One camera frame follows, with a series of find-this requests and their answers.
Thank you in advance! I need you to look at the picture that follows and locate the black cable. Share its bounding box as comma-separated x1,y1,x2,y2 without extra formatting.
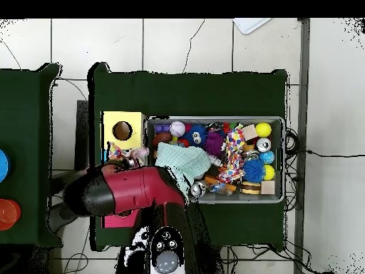
306,149,365,158

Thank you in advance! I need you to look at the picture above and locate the dark green tablecloth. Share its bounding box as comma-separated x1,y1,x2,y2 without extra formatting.
88,61,289,252
0,63,63,248

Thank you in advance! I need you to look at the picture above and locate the grey floor rail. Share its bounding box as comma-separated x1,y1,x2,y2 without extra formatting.
293,18,311,274

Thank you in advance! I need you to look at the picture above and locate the blue disc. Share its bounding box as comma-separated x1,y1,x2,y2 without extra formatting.
0,149,11,183

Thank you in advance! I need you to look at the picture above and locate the brown toy football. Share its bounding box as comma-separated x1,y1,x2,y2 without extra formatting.
152,131,173,148

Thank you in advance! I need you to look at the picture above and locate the blue spiky pom ball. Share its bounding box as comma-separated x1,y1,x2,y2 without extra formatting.
242,158,266,183

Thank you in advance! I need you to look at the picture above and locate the wooden box with three holes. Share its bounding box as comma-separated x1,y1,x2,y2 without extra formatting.
101,111,148,228

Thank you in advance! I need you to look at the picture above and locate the silver drink can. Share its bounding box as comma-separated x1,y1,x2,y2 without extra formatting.
255,137,272,153

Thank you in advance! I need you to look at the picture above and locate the white toy baseball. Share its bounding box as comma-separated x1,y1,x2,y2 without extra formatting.
169,121,186,138

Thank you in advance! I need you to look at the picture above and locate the mint waffle cloth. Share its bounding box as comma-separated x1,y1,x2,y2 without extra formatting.
154,142,212,201

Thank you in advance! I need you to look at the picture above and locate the white tray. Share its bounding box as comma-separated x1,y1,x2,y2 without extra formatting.
232,18,272,35

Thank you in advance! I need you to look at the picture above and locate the colourful dotted cloth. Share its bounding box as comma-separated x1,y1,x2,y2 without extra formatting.
217,128,247,185
106,141,150,169

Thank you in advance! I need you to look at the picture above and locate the purple spiky toy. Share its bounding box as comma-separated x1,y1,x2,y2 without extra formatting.
203,131,226,158

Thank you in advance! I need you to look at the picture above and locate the blue fuzzy toy with eyes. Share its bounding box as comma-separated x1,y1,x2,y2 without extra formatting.
183,124,208,149

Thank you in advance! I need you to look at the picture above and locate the wire mesh bin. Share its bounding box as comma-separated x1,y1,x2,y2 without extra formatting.
144,115,286,205

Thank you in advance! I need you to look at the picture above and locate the red disc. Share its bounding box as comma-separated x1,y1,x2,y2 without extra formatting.
0,198,21,231

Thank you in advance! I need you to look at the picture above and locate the yellow ball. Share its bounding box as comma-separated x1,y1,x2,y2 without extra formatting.
263,164,276,181
255,122,272,138

